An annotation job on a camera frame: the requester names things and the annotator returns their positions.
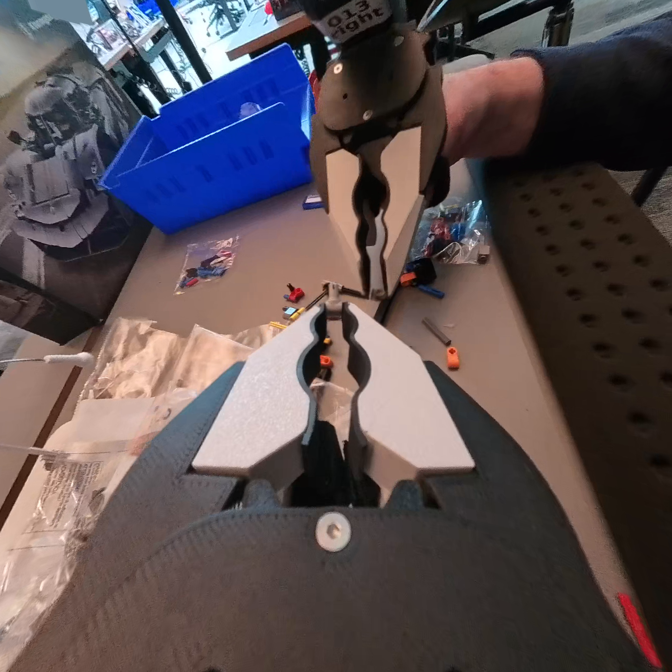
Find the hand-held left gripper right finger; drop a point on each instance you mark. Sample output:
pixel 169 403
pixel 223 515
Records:
pixel 414 420

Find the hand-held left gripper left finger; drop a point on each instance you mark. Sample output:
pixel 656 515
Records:
pixel 252 420

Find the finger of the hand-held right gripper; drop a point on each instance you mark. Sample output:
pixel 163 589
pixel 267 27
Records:
pixel 407 173
pixel 341 189

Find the long black lego beam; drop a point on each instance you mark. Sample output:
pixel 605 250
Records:
pixel 387 309

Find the person's right forearm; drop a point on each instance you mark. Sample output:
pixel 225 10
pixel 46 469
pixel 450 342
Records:
pixel 603 94

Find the orange lego connector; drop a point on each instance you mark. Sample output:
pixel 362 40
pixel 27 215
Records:
pixel 453 358

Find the bag red blue lego pieces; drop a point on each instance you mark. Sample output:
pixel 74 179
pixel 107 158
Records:
pixel 451 231

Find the dark grey lego axle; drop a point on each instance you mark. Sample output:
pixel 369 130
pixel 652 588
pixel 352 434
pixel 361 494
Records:
pixel 437 331

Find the red lego connector black pin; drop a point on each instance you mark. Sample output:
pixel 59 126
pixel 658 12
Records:
pixel 295 294

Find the blue lego pin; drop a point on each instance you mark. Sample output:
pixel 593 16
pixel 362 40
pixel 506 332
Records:
pixel 431 292

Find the small bag blue lego pieces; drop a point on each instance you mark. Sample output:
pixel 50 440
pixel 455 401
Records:
pixel 207 267

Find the dark printed lego box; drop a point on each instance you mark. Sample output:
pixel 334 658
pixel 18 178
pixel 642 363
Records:
pixel 57 157

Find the person's right hand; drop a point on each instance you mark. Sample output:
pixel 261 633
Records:
pixel 488 110

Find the small blue white box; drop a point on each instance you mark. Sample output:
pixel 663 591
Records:
pixel 312 202

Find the red plastic object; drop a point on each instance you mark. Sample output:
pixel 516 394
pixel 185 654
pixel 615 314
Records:
pixel 315 84

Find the pile of clear plastic bags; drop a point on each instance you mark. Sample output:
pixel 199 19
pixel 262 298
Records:
pixel 131 367

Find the blue plastic bin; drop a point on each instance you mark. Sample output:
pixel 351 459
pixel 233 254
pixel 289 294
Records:
pixel 210 173

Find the dark perforated board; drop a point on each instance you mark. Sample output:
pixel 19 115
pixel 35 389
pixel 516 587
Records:
pixel 577 315

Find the wooden desk black frame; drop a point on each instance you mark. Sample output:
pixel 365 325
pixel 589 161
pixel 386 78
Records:
pixel 273 39

